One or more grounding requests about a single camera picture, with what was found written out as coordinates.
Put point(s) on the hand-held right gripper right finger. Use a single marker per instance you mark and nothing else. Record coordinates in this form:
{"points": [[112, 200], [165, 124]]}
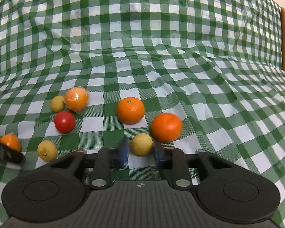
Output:
{"points": [[159, 155]]}

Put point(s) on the small yellow lemon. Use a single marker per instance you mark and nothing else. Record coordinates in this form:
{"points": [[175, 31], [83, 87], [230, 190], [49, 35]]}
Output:
{"points": [[57, 103], [141, 144], [47, 151]]}

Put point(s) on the green checked tablecloth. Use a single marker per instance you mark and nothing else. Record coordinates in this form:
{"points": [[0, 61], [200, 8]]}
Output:
{"points": [[156, 52]]}

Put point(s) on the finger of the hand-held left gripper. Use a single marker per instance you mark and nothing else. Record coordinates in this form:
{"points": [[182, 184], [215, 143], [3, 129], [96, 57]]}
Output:
{"points": [[7, 154]]}

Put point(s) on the plastic-wrapped orange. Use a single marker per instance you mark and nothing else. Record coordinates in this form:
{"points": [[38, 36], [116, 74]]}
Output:
{"points": [[76, 98]]}

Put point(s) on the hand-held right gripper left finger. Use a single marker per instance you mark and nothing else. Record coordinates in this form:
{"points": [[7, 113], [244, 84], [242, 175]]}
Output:
{"points": [[122, 153]]}

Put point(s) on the red tomato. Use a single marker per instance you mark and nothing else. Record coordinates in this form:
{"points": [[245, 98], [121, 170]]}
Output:
{"points": [[64, 122]]}

